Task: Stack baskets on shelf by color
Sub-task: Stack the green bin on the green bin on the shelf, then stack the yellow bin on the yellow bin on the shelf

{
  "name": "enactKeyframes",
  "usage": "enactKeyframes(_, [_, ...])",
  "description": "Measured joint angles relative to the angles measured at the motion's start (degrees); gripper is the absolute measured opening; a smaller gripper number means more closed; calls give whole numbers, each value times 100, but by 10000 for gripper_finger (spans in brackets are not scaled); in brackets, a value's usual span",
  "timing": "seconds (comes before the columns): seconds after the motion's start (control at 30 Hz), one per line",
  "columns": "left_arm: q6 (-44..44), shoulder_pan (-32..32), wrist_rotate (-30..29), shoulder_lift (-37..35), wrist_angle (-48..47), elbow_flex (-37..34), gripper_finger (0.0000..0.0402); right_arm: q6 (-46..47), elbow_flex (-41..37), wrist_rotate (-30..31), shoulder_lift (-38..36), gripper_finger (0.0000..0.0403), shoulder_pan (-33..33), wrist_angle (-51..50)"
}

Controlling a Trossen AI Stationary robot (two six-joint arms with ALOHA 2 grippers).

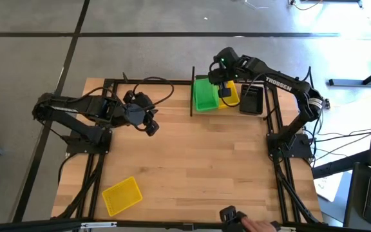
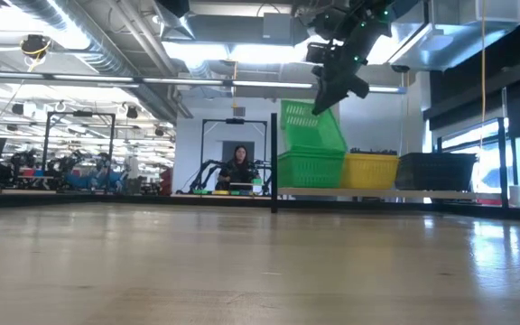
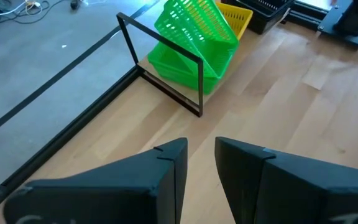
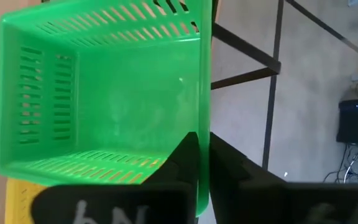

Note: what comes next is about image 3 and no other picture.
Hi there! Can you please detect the white power strip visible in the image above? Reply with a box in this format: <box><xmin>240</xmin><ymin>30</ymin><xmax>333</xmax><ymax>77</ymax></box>
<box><xmin>24</xmin><ymin>0</ymin><xmax>43</xmax><ymax>9</ymax></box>

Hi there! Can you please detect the yellow plastic basket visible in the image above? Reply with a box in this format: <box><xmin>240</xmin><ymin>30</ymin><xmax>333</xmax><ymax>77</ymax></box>
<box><xmin>215</xmin><ymin>2</ymin><xmax>254</xmax><ymax>41</ymax></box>

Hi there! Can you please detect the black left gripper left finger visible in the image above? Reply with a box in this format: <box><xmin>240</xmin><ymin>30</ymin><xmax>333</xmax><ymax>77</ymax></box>
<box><xmin>3</xmin><ymin>137</ymin><xmax>189</xmax><ymax>224</ymax></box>

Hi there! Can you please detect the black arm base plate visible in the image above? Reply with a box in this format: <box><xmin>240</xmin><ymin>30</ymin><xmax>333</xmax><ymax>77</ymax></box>
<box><xmin>318</xmin><ymin>0</ymin><xmax>358</xmax><ymax>52</ymax></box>

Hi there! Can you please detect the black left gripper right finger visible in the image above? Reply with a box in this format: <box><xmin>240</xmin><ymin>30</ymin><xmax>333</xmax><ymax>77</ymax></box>
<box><xmin>214</xmin><ymin>136</ymin><xmax>358</xmax><ymax>224</ymax></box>

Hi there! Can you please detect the wooden shelf with black frame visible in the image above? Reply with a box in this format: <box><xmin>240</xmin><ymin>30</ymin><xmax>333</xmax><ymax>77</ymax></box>
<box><xmin>116</xmin><ymin>11</ymin><xmax>255</xmax><ymax>119</ymax></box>

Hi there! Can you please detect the black aluminium frame rail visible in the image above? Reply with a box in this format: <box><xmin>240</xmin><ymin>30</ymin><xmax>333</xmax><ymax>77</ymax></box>
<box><xmin>285</xmin><ymin>1</ymin><xmax>326</xmax><ymax>30</ymax></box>
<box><xmin>0</xmin><ymin>66</ymin><xmax>143</xmax><ymax>219</ymax></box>

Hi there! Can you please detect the green plastic basket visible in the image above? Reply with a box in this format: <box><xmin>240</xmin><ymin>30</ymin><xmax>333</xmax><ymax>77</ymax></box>
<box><xmin>154</xmin><ymin>11</ymin><xmax>227</xmax><ymax>80</ymax></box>
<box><xmin>165</xmin><ymin>0</ymin><xmax>240</xmax><ymax>63</ymax></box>
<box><xmin>147</xmin><ymin>42</ymin><xmax>221</xmax><ymax>95</ymax></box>

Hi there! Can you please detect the black plastic basket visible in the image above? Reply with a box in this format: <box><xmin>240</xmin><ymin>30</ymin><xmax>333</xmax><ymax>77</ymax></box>
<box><xmin>220</xmin><ymin>0</ymin><xmax>296</xmax><ymax>35</ymax></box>

